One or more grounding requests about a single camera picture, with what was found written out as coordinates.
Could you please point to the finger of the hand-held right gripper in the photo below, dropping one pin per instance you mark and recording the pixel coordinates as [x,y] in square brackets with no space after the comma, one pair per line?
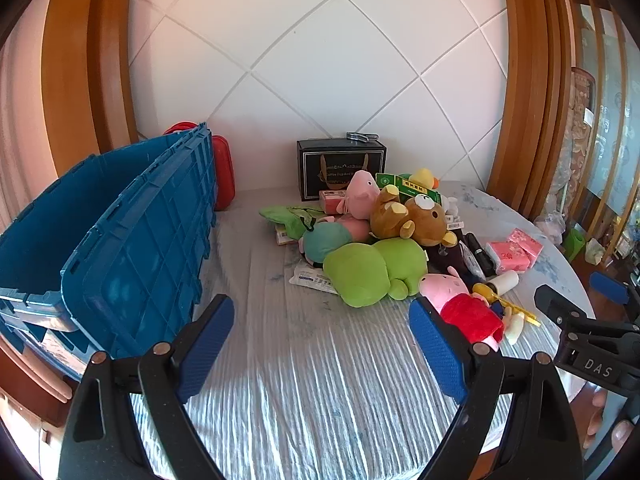
[555,302]
[607,285]

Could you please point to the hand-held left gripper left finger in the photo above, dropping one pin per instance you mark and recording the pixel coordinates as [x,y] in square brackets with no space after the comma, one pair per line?
[210,340]

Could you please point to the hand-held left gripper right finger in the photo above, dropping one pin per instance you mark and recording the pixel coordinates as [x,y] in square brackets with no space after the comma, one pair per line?
[435,345]

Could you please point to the pink pig plush red dress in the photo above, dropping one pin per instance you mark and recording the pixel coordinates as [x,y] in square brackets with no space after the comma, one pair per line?
[465,315]

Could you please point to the pink tissue pack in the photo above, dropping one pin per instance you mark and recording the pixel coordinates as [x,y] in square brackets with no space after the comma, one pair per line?
[525,241]
[507,256]

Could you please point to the green frog plush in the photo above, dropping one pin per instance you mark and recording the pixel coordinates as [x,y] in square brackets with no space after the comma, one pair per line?
[360,270]

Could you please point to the blue plastic crate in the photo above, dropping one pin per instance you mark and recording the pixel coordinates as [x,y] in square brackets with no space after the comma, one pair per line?
[125,260]

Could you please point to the person's right hand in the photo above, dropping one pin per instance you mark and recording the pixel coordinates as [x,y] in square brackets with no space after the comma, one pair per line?
[622,432]

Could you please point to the yellow plastic stick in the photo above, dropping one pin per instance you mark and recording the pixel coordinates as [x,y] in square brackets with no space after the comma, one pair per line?
[525,312]

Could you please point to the green bin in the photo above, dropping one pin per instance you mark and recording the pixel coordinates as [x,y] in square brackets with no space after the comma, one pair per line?
[575,244]

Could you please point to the white bottle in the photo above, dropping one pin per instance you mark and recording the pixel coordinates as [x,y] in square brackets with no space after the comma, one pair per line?
[506,282]

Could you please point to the yellow round toy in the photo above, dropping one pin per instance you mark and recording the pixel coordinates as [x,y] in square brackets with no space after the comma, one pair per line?
[481,289]

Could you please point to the clear plastic bag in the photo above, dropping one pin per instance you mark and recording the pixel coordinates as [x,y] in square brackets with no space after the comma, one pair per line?
[550,222]

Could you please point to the dark cloth item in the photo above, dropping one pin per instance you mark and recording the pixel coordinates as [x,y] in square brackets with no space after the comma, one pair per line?
[445,260]

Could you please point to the black tube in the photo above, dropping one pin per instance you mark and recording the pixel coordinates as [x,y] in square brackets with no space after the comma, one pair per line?
[479,250]

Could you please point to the small red white box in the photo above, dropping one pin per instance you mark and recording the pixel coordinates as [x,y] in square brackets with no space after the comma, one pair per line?
[455,221]

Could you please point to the brown bear plush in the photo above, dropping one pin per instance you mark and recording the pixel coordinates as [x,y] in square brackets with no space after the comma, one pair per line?
[425,217]

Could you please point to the white rabbit plush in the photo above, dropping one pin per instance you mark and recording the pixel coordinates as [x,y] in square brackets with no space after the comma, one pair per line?
[452,205]

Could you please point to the green fabric pouch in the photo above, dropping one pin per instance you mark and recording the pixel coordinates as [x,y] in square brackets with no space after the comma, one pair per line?
[285,215]

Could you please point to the pink pig plush teal body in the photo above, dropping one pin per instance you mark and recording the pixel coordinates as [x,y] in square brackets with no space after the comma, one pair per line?
[322,240]

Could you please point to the patterned rolled quilt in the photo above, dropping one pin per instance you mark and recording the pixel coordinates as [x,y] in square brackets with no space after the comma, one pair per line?
[580,130]

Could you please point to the green medicine box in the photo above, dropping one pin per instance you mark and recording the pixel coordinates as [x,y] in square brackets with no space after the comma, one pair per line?
[410,186]

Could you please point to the red plastic case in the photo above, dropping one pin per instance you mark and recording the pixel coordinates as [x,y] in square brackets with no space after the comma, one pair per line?
[222,175]

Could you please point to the yellow duck plush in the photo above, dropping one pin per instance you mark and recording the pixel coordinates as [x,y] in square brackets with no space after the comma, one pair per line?
[422,176]

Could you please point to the pink pig plush blue body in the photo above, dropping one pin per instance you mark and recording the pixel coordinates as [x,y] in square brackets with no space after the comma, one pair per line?
[361,190]

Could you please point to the glass door cabinet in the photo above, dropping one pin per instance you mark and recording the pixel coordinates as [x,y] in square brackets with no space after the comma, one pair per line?
[615,110]

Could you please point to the small pink box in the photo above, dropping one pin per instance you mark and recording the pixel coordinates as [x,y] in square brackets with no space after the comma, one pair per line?
[330,200]

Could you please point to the black gift box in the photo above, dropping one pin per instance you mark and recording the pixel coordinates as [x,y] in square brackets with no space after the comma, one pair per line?
[330,160]

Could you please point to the metal clip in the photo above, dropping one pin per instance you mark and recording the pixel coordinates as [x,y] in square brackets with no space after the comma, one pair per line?
[361,136]

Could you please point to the wooden wall frame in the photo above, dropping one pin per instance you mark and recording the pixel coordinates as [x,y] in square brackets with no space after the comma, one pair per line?
[530,85]
[80,60]

